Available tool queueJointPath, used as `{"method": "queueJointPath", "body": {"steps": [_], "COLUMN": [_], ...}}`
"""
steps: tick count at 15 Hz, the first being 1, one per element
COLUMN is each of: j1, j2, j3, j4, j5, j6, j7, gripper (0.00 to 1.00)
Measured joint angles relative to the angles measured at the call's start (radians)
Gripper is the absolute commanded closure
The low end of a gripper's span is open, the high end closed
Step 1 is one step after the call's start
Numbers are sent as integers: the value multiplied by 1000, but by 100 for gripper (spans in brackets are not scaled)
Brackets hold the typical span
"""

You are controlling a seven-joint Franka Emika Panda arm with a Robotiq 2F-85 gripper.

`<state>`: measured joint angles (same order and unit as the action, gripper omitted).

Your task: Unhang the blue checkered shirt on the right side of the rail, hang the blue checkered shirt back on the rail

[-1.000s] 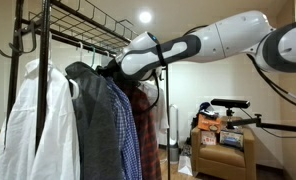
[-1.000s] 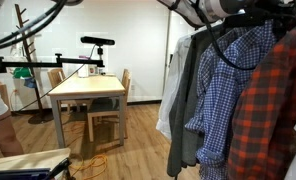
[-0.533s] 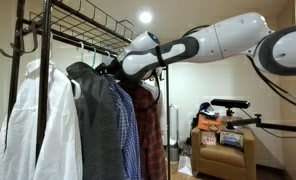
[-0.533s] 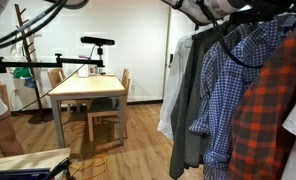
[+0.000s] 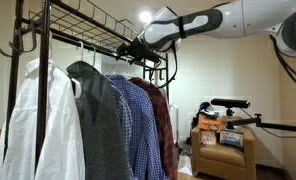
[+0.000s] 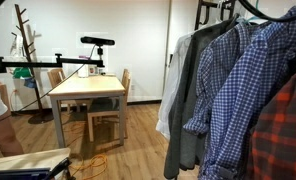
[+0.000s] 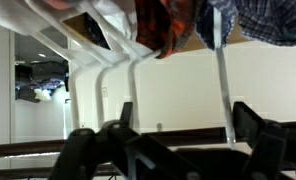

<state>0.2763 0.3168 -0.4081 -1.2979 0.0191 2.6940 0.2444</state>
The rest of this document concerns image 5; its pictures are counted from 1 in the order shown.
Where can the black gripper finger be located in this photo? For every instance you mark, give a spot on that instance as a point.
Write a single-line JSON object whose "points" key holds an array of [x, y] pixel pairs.
{"points": [[132, 59], [124, 50]]}

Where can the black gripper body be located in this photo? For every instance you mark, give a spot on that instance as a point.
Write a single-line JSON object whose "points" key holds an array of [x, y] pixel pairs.
{"points": [[143, 50]]}

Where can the blue large-check shirt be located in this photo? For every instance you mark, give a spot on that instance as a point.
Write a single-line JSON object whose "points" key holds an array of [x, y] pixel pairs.
{"points": [[144, 140]]}

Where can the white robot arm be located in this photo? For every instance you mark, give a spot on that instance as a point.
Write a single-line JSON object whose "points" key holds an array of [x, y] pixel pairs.
{"points": [[248, 16]]}

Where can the red black plaid shirt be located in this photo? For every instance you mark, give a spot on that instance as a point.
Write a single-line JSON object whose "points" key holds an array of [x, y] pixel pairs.
{"points": [[163, 133]]}

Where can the white shirt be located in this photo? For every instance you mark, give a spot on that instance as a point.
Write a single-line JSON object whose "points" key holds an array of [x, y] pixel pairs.
{"points": [[61, 140]]}

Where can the teal plastic hanger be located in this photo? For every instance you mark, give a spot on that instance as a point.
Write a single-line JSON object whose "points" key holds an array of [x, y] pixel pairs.
{"points": [[93, 55]]}

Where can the round ceiling light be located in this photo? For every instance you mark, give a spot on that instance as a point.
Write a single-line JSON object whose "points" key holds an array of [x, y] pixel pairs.
{"points": [[144, 16]]}

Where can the white plastic hanger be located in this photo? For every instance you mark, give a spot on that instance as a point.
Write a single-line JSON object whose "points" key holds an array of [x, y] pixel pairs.
{"points": [[80, 50]]}

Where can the dark blue cap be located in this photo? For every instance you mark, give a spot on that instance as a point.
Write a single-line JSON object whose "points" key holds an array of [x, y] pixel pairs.
{"points": [[206, 108]]}

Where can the dark grey jacket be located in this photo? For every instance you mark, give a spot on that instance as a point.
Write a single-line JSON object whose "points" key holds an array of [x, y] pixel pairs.
{"points": [[101, 140]]}

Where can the black metal garment rack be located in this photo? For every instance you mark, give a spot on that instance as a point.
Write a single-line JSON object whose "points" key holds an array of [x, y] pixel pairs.
{"points": [[43, 100]]}

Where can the orange cardboard box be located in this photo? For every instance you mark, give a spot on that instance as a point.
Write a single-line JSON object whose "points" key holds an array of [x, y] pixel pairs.
{"points": [[208, 123]]}

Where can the white red small box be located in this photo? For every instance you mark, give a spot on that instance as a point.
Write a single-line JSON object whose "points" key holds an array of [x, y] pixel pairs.
{"points": [[208, 138]]}

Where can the white paper bag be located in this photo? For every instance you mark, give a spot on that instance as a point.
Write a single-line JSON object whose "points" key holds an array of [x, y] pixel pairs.
{"points": [[185, 165]]}

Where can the box with blue picture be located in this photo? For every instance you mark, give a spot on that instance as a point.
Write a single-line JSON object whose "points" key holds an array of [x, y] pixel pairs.
{"points": [[231, 138]]}

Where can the tan leather armchair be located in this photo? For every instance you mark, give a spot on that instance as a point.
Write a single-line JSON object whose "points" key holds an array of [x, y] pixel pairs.
{"points": [[221, 156]]}

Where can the black stereo camera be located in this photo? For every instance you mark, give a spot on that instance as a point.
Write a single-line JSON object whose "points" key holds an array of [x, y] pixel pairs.
{"points": [[229, 103]]}

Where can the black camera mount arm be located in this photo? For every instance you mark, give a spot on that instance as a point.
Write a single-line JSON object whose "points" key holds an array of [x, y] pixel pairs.
{"points": [[278, 126]]}

